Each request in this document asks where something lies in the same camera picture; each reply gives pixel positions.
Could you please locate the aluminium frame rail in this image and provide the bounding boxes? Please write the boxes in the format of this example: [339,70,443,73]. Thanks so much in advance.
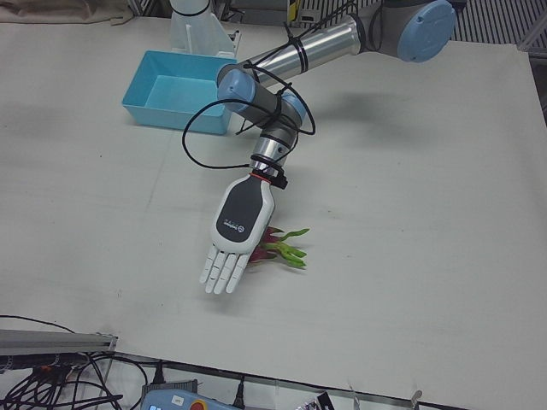
[0,329,119,356]

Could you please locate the white and grey robot hand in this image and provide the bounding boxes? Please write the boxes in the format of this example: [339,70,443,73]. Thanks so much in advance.
[197,172,275,296]

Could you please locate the aluminium frame corner profile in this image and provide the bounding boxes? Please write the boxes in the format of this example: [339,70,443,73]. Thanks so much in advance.
[518,16,547,55]

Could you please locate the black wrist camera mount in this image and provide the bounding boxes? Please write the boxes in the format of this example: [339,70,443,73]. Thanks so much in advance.
[261,167,288,190]

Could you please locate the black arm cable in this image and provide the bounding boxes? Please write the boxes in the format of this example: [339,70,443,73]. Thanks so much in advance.
[181,0,385,170]

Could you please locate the black floor cable bundle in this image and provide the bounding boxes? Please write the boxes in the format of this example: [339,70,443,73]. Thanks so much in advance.
[0,314,149,410]

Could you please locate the blue teach pendant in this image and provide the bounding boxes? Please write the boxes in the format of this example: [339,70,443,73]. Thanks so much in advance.
[140,378,226,410]

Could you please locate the light blue plastic bin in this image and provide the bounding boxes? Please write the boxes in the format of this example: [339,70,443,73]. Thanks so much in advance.
[121,50,238,136]

